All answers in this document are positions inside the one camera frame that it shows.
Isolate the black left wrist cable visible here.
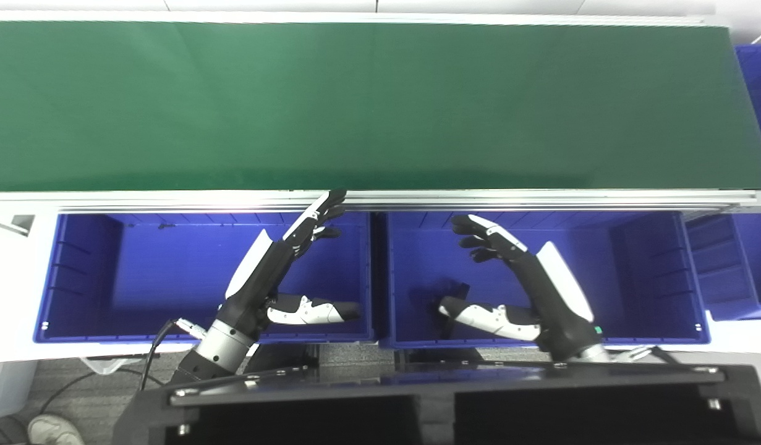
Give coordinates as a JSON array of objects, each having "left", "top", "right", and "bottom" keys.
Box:
[{"left": 139, "top": 317, "right": 208, "bottom": 391}]

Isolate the blue bin at conveyor end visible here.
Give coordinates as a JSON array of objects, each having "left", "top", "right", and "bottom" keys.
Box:
[{"left": 686, "top": 43, "right": 761, "bottom": 322}]

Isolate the large blue plastic bin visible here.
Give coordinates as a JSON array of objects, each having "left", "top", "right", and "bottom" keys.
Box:
[
  {"left": 33, "top": 211, "right": 376, "bottom": 344},
  {"left": 375, "top": 210, "right": 712, "bottom": 350}
]

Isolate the white table leg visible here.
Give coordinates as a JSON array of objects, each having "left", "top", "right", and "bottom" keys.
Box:
[{"left": 0, "top": 360, "right": 38, "bottom": 421}]

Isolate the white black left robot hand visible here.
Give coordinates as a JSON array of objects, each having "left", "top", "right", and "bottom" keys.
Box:
[{"left": 218, "top": 189, "right": 362, "bottom": 341}]

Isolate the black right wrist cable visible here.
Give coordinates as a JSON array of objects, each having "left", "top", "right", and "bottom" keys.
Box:
[{"left": 610, "top": 345, "right": 682, "bottom": 367}]

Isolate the green conveyor belt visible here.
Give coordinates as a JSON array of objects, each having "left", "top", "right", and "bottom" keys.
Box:
[{"left": 0, "top": 22, "right": 761, "bottom": 191}]

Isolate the white shoe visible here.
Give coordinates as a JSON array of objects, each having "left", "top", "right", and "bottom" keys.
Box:
[{"left": 28, "top": 414, "right": 85, "bottom": 445}]

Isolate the black flanged machine part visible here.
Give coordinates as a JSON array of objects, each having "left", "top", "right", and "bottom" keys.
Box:
[{"left": 420, "top": 282, "right": 472, "bottom": 339}]

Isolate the aluminium conveyor support leg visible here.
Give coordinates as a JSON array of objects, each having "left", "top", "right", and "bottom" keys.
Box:
[{"left": 0, "top": 213, "right": 36, "bottom": 237}]

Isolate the aluminium conveyor side rail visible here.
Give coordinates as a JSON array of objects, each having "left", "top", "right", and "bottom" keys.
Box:
[
  {"left": 0, "top": 189, "right": 761, "bottom": 214},
  {"left": 0, "top": 11, "right": 705, "bottom": 27}
]

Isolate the black robot torso plate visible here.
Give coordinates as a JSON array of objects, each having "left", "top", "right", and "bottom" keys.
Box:
[{"left": 111, "top": 362, "right": 761, "bottom": 445}]

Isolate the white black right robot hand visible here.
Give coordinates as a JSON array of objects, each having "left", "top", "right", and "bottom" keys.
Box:
[{"left": 438, "top": 214, "right": 605, "bottom": 363}]

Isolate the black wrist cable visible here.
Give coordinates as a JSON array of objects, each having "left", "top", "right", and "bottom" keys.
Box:
[
  {"left": 610, "top": 345, "right": 682, "bottom": 367},
  {"left": 139, "top": 317, "right": 208, "bottom": 391}
]

